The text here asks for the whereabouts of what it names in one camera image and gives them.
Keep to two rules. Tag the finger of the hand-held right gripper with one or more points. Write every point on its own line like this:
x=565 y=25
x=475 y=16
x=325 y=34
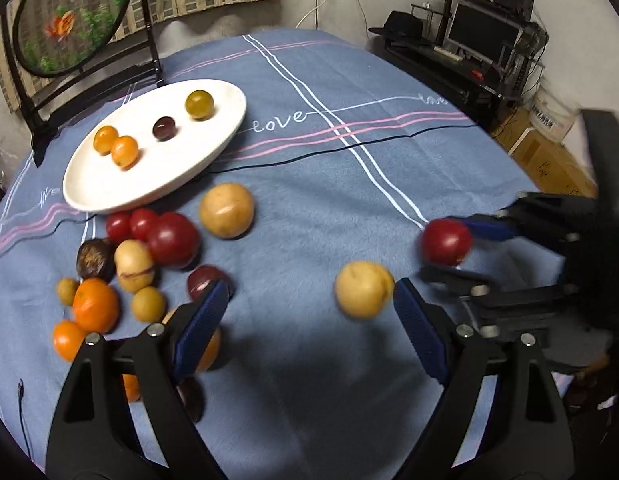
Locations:
x=489 y=227
x=449 y=280

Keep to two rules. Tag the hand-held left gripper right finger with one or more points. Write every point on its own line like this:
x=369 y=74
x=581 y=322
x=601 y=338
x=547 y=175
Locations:
x=419 y=320

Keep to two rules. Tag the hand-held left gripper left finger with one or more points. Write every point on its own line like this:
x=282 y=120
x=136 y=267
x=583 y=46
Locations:
x=204 y=320

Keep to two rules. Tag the yellow green lemon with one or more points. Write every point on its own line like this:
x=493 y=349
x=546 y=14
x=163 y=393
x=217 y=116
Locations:
x=148 y=304

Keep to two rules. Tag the yellow apricot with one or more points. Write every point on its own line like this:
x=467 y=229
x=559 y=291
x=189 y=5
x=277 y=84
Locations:
x=363 y=290

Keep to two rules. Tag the white oval plate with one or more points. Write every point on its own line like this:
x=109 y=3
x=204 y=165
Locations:
x=154 y=170

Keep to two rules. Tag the dark purple plum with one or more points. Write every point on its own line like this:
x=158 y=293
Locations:
x=202 y=280
x=164 y=128

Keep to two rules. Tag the dark brown passion fruit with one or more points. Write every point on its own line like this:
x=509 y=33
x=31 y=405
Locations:
x=193 y=402

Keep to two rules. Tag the large red plum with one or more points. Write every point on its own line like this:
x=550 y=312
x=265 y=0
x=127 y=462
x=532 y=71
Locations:
x=173 y=240

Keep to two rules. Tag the tan streaked jujube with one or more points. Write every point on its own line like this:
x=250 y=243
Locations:
x=134 y=265

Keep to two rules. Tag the small orange mandarin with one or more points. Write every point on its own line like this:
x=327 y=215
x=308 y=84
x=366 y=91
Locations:
x=68 y=340
x=131 y=389

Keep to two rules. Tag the orange tangerine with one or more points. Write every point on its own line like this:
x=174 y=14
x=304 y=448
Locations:
x=95 y=306

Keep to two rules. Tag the large tan pear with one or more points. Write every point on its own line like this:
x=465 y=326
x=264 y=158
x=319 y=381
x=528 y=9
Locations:
x=226 y=210

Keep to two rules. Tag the white plastic bucket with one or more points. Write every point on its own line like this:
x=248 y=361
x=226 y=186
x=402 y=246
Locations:
x=554 y=112

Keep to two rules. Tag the blue striped tablecloth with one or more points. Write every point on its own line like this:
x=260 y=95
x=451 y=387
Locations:
x=339 y=200

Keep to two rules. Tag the small yellow green longan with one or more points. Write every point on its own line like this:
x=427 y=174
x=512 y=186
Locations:
x=67 y=291

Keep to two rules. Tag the small red tool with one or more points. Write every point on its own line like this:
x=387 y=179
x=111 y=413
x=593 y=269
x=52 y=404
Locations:
x=477 y=74

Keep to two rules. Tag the black media stand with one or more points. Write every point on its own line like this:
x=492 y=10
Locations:
x=429 y=67

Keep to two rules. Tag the white remote control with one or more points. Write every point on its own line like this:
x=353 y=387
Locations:
x=447 y=53

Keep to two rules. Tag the black computer monitor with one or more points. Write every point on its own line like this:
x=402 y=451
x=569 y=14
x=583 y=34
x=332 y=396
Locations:
x=484 y=32

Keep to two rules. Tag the greenish orange kumquat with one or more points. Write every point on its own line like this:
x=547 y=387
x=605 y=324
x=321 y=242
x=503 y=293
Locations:
x=199 y=104

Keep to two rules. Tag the black hat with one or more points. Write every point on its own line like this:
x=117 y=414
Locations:
x=399 y=25

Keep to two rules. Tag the round goldfish screen black stand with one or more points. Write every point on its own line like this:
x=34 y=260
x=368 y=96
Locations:
x=64 y=10

